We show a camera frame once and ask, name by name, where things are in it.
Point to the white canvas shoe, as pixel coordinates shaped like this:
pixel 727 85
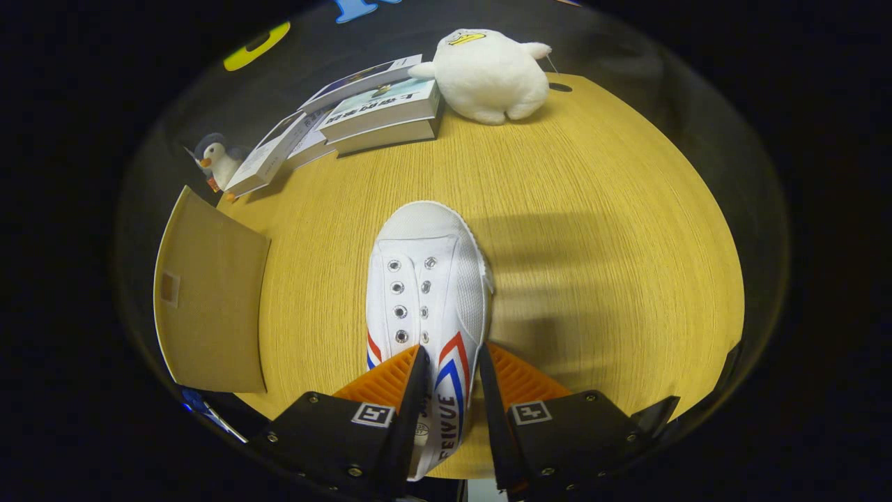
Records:
pixel 425 279

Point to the thick white book teal cover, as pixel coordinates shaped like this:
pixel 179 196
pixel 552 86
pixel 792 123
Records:
pixel 383 108

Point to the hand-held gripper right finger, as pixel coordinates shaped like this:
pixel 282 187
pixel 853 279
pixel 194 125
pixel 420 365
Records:
pixel 495 425

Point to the grey penguin plush toy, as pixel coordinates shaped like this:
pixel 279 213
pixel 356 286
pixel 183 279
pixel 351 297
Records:
pixel 221 164

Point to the blue plastic object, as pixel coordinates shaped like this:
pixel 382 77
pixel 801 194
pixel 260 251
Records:
pixel 198 404

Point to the book with blue picture cover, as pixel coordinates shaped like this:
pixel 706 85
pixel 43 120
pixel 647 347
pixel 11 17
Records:
pixel 355 82

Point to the white duck plush toy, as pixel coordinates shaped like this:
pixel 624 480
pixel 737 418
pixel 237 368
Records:
pixel 488 73

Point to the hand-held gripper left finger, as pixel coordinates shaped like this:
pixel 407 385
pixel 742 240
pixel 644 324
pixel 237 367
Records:
pixel 411 418

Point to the beige fabric storage box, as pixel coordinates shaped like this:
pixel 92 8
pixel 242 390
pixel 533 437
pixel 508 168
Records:
pixel 209 300

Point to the thin white book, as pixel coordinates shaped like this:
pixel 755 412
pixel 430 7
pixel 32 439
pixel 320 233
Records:
pixel 310 143

